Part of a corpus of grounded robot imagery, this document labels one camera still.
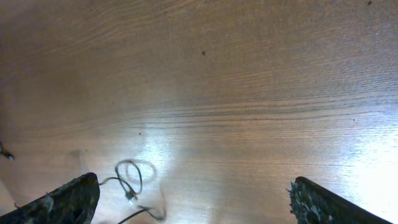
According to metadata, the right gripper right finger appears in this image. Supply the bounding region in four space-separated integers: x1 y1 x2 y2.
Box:
287 176 391 224

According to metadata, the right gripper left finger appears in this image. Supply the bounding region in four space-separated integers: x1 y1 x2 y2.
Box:
1 172 100 224

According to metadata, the thin black usb cable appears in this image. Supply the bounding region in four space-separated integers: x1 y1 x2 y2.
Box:
98 159 167 224
0 141 16 161

